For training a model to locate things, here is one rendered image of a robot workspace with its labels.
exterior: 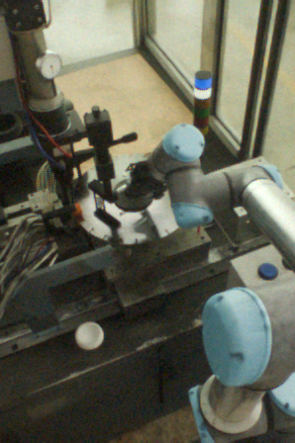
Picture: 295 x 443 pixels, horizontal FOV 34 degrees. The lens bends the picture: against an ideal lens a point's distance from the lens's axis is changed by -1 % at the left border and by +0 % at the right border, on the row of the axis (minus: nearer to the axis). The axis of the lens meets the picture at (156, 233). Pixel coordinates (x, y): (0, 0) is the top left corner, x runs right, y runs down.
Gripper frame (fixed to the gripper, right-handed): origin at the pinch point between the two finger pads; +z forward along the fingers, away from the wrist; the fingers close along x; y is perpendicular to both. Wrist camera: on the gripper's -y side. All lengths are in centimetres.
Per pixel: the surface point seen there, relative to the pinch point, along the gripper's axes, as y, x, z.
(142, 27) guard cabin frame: -37, -90, 63
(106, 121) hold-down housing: 13.1, -10.6, -22.1
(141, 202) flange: 1.2, 2.2, 2.2
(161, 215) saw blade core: -2.8, 6.9, -0.3
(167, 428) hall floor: -13, 76, 69
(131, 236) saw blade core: 6.6, 11.3, -0.7
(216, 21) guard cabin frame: -35, -51, 3
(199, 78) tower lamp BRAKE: -18.0, -26.1, -9.2
